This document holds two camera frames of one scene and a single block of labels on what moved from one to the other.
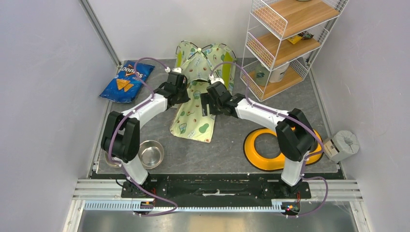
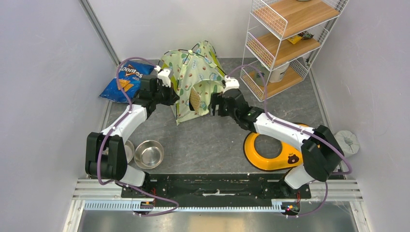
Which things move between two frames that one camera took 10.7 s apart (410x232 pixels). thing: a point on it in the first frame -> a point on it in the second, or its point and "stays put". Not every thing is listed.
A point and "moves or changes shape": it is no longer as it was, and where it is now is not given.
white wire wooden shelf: (281, 36) stays put
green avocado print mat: (189, 121) moves or changes shape
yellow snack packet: (294, 39) stays put
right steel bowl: (151, 154) stays put
